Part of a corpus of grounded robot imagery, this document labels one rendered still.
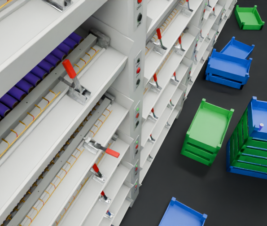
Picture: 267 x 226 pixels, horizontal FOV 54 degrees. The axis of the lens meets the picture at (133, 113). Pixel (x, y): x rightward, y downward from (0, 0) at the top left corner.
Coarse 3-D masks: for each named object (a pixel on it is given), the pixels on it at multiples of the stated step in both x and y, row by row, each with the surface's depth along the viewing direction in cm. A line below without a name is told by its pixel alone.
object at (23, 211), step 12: (96, 120) 70; (84, 132) 67; (96, 132) 69; (72, 144) 64; (60, 156) 62; (60, 168) 61; (48, 180) 59; (36, 192) 57; (48, 192) 59; (24, 204) 55; (24, 216) 54
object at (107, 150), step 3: (93, 144) 66; (96, 144) 66; (96, 147) 66; (99, 147) 66; (102, 147) 66; (102, 150) 65; (105, 150) 65; (108, 150) 65; (111, 150) 65; (108, 153) 65; (111, 153) 64; (114, 153) 64; (117, 153) 64; (114, 156) 64; (117, 156) 64
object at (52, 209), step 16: (112, 96) 74; (112, 112) 75; (80, 128) 70; (96, 128) 71; (112, 128) 72; (80, 160) 66; (80, 176) 64; (64, 192) 61; (48, 208) 58; (64, 208) 63; (32, 224) 56; (48, 224) 57
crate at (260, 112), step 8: (248, 104) 139; (256, 104) 138; (264, 104) 137; (248, 112) 137; (256, 112) 138; (264, 112) 138; (248, 120) 135; (256, 120) 134; (264, 120) 134; (256, 128) 123; (264, 128) 131; (256, 136) 128; (264, 136) 126
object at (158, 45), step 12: (180, 0) 108; (192, 0) 111; (168, 12) 99; (180, 12) 105; (192, 12) 105; (168, 24) 100; (180, 24) 102; (156, 36) 95; (168, 36) 96; (156, 48) 90; (168, 48) 93; (156, 60) 89; (144, 72) 85; (144, 84) 80
